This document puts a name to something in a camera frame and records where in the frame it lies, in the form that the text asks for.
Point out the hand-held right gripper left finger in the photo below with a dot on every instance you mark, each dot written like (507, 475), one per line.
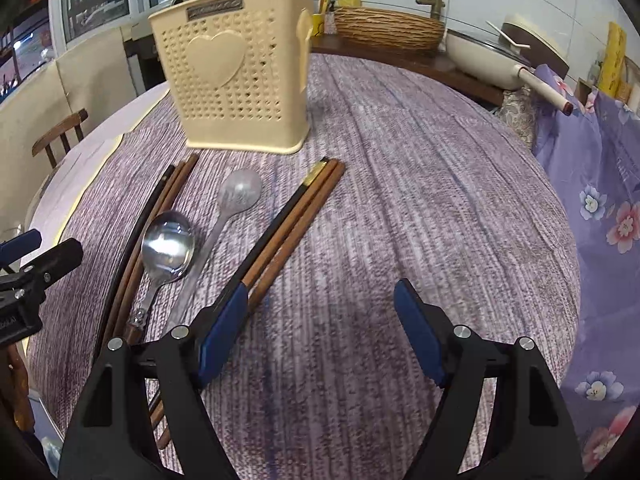
(225, 330)

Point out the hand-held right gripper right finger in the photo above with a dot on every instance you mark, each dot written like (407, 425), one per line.
(420, 335)

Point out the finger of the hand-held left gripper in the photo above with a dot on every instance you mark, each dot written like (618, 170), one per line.
(20, 246)
(55, 260)

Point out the black chopstick with gold band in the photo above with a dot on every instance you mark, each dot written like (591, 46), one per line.
(280, 220)

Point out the cream perforated utensil holder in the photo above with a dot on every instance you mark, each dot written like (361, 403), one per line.
(225, 110)

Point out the metal spoon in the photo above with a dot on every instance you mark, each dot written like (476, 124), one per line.
(167, 247)

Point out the wooden chair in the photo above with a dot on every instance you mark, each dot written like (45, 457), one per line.
(60, 132)

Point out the purple woven tablecloth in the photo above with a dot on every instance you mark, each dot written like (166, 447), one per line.
(400, 210)

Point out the clear plastic spoon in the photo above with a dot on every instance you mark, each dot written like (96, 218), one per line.
(240, 190)

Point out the purple floral cloth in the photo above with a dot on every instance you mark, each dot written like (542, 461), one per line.
(600, 260)

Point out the patterned cushion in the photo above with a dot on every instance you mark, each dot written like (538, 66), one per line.
(517, 115)

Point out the window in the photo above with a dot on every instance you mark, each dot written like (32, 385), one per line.
(95, 0)

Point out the dark wooden counter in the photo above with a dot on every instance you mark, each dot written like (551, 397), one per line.
(425, 65)

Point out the white pan with glass lid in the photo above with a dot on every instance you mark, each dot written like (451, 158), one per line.
(480, 60)

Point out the wicker-pattern wash basin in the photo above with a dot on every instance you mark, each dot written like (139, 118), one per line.
(390, 30)

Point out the white and brown appliance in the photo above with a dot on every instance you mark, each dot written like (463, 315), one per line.
(540, 42)

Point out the yellow cup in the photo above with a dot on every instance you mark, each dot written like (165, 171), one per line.
(318, 25)

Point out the brass faucet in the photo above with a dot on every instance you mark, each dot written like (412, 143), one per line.
(436, 5)

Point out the yellow package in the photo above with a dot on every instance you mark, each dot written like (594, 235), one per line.
(612, 60)

